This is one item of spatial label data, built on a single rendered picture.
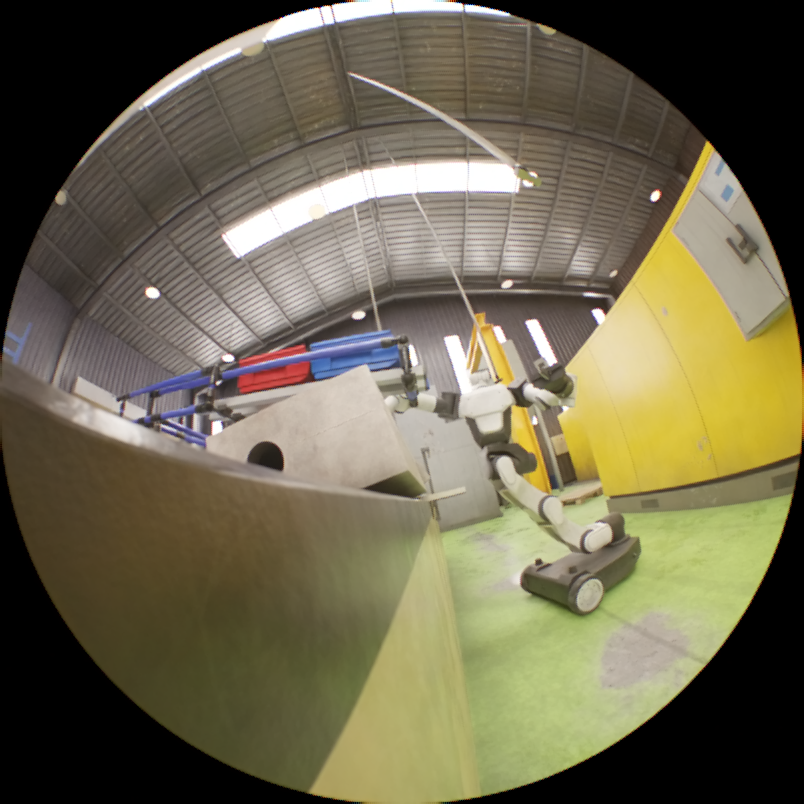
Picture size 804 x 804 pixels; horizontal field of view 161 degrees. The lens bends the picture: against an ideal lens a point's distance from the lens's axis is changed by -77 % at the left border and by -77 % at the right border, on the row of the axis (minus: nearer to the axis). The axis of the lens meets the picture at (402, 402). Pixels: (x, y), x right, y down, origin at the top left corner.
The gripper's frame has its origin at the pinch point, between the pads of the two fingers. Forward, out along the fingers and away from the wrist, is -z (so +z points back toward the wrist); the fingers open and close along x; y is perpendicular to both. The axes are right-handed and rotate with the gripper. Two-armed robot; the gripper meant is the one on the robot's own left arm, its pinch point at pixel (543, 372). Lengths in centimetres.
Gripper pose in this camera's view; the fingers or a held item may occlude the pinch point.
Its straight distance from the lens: 93.7
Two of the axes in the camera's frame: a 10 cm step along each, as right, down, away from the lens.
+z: 8.0, 2.0, 5.7
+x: -6.0, 4.0, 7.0
